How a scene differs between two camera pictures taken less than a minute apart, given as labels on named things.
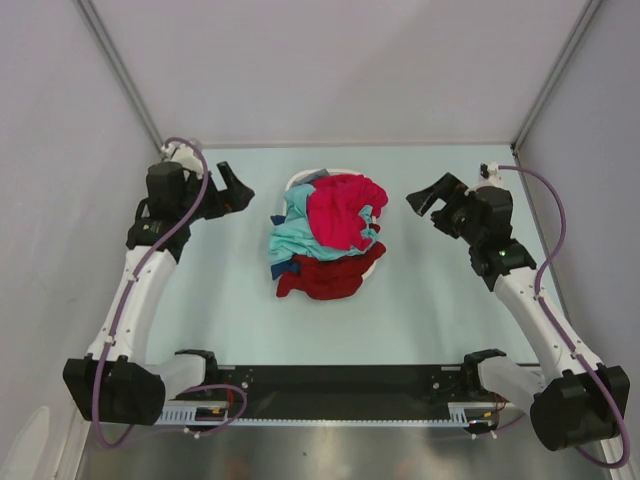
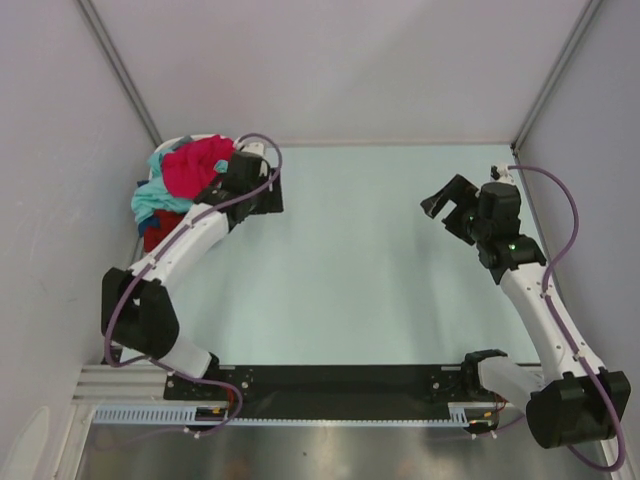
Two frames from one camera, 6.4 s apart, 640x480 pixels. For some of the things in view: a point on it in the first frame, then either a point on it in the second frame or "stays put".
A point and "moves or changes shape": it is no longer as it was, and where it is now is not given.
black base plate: x=355 y=392 stays put
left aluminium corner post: x=97 y=25 stays put
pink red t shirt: x=334 y=204 moves or changes shape
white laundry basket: x=371 y=270 → x=201 y=136
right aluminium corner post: x=589 y=12 stays put
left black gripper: x=223 y=201 → x=272 y=201
